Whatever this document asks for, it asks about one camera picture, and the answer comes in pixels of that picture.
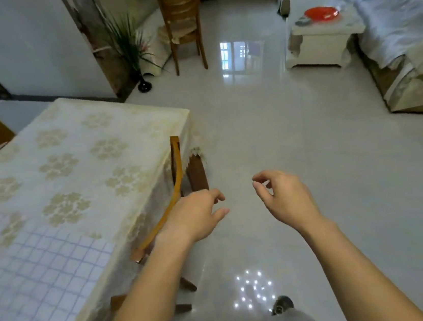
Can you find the person's left hand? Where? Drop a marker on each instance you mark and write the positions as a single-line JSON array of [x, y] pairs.
[[188, 219]]

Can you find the person's right hand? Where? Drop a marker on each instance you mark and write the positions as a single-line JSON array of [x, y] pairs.
[[293, 202]]

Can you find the checked cloth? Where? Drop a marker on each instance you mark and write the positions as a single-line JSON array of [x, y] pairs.
[[38, 283]]

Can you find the person's right forearm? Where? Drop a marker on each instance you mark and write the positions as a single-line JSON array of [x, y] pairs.
[[364, 274]]

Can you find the person's left forearm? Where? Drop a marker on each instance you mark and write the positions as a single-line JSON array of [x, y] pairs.
[[145, 309]]

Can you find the black shoe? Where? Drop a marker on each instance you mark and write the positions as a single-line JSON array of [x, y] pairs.
[[282, 304]]

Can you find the black vase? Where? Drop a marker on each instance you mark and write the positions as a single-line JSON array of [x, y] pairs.
[[144, 85]]

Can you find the white coffee table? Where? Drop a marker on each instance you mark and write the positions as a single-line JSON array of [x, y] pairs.
[[320, 45]]

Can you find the white television console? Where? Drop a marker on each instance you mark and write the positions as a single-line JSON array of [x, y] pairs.
[[153, 50]]

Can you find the table with cream floral tablecloth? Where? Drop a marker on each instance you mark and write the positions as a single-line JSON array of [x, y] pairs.
[[22, 151]]

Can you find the small grey dish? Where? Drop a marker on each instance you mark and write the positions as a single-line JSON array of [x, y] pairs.
[[302, 21]]

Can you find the green decorative plant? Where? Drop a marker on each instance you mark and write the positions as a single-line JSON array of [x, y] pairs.
[[127, 41]]

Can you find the red round tray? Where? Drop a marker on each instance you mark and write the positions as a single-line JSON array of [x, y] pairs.
[[320, 14]]

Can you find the cream fabric sofa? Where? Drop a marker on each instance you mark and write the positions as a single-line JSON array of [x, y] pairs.
[[391, 28]]

